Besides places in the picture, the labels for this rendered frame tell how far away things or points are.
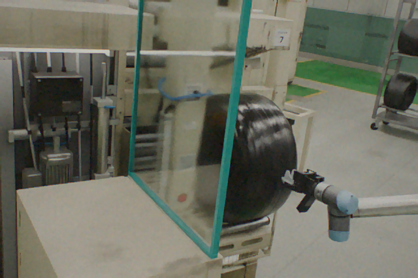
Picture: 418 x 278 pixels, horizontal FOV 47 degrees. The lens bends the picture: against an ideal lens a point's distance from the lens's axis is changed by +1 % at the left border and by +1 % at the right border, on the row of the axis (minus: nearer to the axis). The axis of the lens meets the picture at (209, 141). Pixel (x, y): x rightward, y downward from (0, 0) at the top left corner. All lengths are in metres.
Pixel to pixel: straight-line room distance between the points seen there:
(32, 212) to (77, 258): 0.27
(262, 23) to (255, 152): 0.68
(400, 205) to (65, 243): 1.20
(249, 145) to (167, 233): 0.68
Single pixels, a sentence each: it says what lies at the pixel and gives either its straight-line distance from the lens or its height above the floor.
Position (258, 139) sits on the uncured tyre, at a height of 1.35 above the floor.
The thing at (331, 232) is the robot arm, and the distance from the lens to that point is 1.80.
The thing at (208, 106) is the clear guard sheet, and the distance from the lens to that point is 1.17.
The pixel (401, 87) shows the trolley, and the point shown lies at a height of 0.72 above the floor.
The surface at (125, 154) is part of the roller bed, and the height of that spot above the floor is 1.08.
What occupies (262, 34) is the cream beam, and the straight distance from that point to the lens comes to 2.30.
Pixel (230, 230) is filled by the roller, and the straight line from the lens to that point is 2.11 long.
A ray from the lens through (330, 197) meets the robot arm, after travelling 1.75.
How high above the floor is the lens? 1.95
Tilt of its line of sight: 19 degrees down
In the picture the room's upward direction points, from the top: 7 degrees clockwise
